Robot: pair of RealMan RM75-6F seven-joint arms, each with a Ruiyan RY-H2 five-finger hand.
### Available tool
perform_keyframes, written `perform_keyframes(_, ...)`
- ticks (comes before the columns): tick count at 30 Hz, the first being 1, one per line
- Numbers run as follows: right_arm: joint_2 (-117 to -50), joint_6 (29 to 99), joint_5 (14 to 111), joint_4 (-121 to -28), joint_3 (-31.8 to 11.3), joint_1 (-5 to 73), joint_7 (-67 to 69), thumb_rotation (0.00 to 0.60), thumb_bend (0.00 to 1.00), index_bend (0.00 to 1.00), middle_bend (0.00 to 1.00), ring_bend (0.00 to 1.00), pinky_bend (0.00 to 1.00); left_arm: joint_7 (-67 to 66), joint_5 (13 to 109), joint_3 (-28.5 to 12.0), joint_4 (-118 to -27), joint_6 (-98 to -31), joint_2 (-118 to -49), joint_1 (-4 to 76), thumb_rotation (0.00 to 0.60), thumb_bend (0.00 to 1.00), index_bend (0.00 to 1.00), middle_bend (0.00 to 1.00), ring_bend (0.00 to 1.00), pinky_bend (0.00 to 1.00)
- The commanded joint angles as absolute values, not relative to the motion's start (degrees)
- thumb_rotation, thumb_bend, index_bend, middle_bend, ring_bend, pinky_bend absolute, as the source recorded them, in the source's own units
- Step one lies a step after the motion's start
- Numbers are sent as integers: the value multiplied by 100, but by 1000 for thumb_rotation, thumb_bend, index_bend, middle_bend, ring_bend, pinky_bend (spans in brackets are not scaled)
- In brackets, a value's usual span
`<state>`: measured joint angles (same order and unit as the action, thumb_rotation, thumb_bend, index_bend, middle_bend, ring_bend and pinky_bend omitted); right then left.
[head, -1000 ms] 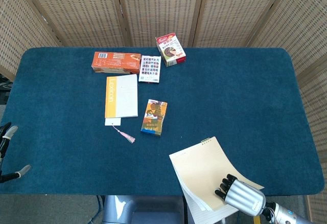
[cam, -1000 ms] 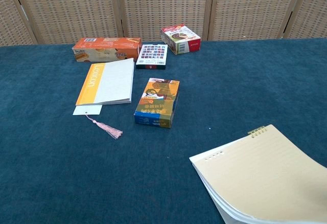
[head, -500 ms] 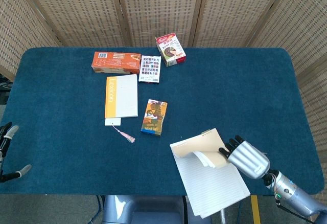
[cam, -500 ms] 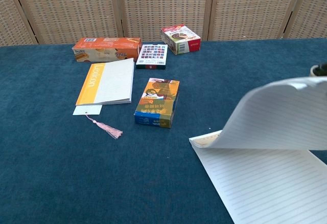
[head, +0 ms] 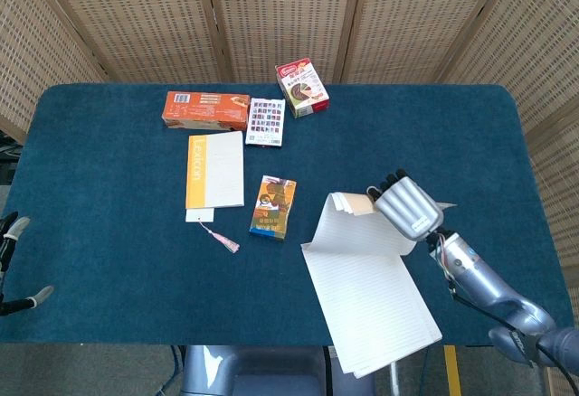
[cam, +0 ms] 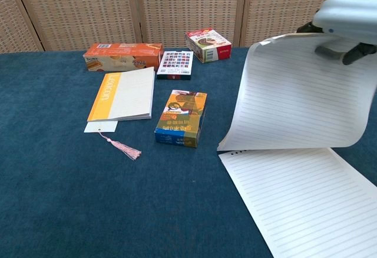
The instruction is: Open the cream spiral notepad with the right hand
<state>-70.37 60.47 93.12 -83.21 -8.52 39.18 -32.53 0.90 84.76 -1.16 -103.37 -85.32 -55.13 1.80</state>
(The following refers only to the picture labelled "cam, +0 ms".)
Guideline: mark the long orange biscuit box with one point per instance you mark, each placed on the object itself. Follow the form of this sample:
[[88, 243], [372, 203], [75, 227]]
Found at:
[[123, 56]]

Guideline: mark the white bookmark with pink tassel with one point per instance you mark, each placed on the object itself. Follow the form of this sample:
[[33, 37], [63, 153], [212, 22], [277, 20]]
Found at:
[[100, 127]]

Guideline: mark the cream lined paper pad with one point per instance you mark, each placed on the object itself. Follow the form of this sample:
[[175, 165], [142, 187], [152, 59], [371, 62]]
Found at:
[[294, 93]]

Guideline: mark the blue table cloth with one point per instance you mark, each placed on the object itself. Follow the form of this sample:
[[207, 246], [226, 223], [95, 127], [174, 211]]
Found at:
[[88, 205]]

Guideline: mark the red white snack box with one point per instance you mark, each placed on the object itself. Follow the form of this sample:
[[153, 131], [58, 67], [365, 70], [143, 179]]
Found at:
[[209, 46]]

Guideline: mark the colourful orange blue box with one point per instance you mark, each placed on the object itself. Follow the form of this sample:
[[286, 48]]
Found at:
[[181, 119]]

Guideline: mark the yellow white Lexicon notebook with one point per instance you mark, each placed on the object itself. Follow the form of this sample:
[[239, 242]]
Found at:
[[132, 93]]

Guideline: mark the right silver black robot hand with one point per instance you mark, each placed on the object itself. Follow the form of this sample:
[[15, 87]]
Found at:
[[353, 7]]

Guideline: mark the white patterned card box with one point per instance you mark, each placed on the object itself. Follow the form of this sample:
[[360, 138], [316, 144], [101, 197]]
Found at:
[[175, 62]]

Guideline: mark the woven bamboo folding screen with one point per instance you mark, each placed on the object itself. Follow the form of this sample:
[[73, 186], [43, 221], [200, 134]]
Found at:
[[188, 4]]

